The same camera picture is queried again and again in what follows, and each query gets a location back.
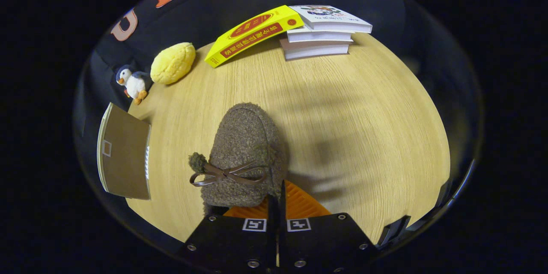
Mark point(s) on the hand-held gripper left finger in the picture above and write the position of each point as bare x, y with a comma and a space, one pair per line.
231, 242

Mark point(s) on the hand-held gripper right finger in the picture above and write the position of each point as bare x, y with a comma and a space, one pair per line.
325, 242

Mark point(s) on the brown fuzzy shoe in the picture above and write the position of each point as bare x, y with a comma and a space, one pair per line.
244, 141

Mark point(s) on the brown fabric storage box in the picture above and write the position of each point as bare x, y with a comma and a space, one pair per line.
126, 158

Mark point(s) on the penguin plush toy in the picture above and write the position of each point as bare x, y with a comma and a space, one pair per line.
135, 83

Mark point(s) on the yellow bun plush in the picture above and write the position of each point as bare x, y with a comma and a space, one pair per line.
172, 63

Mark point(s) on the brown cover book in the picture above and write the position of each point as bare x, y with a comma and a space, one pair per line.
317, 49

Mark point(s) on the plain white book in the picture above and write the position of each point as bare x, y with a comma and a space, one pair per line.
321, 35

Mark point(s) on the yellow book red circle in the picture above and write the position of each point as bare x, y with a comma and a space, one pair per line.
252, 34

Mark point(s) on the white illustrated cover book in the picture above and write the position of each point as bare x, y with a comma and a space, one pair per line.
334, 17

